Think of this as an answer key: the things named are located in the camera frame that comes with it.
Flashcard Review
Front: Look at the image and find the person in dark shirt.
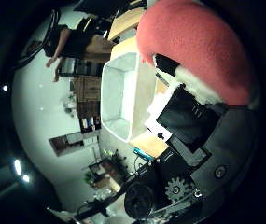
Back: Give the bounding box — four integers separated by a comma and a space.
43, 23, 93, 84

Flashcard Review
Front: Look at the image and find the dark shelf with items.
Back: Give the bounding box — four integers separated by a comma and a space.
76, 101, 103, 134

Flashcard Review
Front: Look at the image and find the brown cardboard box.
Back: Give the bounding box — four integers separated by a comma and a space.
73, 76, 103, 103
83, 33, 118, 64

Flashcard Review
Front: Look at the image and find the blue aluminium frame block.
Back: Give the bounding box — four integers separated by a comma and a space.
133, 147, 155, 161

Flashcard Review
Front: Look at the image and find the white plastic container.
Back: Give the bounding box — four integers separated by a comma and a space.
100, 51, 159, 144

